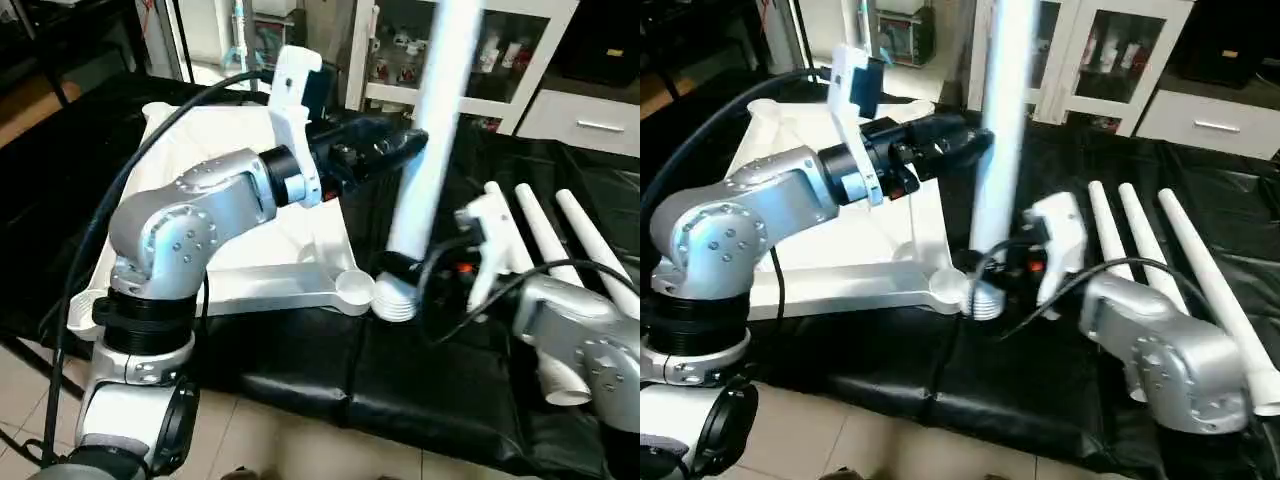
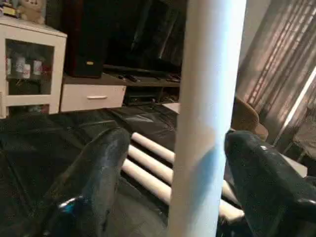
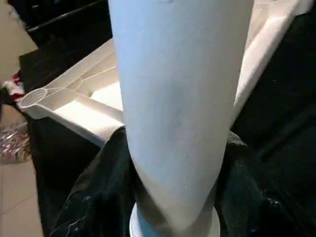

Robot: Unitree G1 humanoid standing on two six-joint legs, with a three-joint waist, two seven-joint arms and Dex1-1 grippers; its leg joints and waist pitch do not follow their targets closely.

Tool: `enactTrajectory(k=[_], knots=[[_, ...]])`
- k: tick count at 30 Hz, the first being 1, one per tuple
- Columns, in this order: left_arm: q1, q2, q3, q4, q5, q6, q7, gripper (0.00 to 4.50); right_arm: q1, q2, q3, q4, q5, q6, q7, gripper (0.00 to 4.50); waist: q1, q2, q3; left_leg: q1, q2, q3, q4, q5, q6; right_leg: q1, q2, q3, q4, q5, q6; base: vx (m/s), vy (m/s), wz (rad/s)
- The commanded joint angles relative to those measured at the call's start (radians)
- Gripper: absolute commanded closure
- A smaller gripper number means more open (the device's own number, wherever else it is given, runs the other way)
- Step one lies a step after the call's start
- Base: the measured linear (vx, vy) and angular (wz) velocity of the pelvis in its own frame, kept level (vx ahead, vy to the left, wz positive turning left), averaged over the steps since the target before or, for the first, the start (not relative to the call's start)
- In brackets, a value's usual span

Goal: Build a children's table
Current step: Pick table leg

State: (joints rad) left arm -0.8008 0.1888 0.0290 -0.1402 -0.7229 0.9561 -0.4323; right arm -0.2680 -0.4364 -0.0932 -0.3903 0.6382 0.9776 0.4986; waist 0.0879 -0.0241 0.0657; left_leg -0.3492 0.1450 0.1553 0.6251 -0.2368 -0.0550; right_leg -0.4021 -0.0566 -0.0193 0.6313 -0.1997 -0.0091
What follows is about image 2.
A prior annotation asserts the white flat panel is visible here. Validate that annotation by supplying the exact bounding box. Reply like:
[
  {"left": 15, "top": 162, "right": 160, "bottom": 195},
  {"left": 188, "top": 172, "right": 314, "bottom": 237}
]
[{"left": 163, "top": 102, "right": 181, "bottom": 115}]

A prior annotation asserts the brown chair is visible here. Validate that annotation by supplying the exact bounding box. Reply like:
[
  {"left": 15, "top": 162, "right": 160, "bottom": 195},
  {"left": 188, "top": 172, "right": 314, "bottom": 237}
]
[{"left": 231, "top": 96, "right": 270, "bottom": 142}]

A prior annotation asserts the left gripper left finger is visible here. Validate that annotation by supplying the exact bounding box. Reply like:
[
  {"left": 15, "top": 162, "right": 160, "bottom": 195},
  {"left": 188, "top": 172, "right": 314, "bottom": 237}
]
[{"left": 42, "top": 127, "right": 132, "bottom": 237}]

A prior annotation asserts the black mat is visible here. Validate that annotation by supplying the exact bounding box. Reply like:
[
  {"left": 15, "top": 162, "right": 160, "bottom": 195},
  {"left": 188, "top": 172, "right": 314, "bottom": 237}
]
[{"left": 0, "top": 104, "right": 316, "bottom": 237}]

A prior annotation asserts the white glass-door cabinet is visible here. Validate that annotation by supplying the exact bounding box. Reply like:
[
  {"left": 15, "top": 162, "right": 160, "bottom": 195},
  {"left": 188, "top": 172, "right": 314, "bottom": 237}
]
[{"left": 0, "top": 15, "right": 68, "bottom": 119}]

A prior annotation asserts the black box yellow label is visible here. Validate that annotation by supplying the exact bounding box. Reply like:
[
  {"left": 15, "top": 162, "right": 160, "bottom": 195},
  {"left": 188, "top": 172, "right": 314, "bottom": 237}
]
[{"left": 63, "top": 0, "right": 108, "bottom": 78}]

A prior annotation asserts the striped curtain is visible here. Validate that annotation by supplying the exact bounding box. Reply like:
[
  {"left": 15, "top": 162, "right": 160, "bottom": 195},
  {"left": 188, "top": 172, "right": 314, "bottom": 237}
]
[{"left": 237, "top": 0, "right": 316, "bottom": 158}]

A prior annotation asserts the beige stuffed toy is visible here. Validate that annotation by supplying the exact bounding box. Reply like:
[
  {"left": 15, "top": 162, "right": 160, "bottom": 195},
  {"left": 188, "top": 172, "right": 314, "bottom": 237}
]
[{"left": 15, "top": 0, "right": 47, "bottom": 24}]

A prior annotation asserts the white drawer unit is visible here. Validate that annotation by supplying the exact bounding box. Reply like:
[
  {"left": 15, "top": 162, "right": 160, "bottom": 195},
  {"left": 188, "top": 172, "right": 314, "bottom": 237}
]
[{"left": 60, "top": 84, "right": 127, "bottom": 113}]

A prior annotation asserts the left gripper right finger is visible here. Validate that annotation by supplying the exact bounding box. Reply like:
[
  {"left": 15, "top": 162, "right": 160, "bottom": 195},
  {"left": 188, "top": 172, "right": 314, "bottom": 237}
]
[{"left": 224, "top": 130, "right": 316, "bottom": 237}]

